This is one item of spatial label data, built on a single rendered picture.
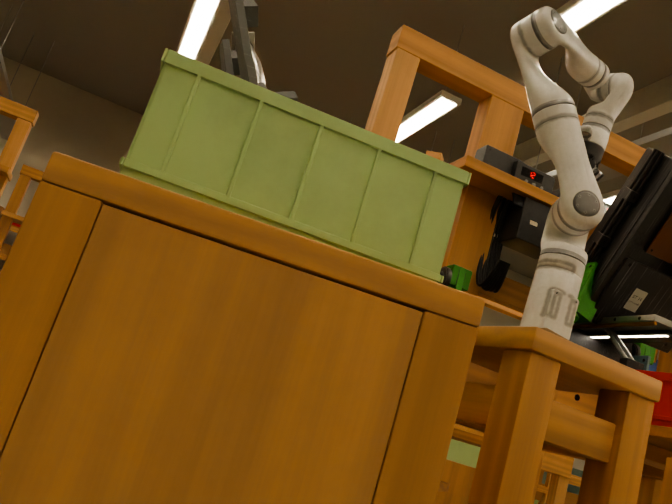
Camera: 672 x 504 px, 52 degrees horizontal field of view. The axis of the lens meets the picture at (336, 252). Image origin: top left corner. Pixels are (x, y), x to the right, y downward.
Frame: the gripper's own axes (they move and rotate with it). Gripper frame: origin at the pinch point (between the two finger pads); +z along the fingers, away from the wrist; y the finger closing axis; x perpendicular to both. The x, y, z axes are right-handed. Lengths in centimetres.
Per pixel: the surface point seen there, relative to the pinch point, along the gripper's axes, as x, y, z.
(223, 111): 97, -35, 37
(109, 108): -58, 1077, -200
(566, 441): 20, -37, 56
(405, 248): 72, -45, 43
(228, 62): 92, -8, 21
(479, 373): 6.6, 1.4, 47.8
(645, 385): 7, -39, 41
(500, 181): -22, 51, -18
